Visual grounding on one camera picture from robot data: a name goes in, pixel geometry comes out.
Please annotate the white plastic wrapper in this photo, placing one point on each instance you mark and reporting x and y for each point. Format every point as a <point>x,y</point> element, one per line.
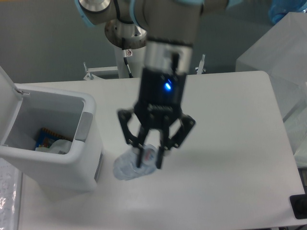
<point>60,146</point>

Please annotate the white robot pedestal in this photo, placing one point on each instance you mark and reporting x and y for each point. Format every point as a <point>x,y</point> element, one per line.
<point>129,62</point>

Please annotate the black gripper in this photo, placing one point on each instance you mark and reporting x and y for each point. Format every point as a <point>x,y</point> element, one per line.
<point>158,107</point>

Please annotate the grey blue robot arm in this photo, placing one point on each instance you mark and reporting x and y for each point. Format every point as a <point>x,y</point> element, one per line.
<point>171,28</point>

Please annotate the translucent plastic box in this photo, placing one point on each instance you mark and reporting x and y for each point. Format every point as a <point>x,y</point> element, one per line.
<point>282,54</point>

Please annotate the white pedestal foot bracket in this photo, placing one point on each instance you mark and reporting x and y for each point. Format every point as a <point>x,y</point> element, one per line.
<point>101,73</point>

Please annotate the blue orange snack packet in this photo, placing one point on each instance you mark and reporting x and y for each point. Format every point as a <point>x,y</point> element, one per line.
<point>47,137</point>

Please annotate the black device at edge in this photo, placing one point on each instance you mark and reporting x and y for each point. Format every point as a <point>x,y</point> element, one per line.
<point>299,206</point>

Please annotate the white trash can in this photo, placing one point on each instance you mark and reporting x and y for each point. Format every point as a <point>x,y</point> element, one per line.
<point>24,110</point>

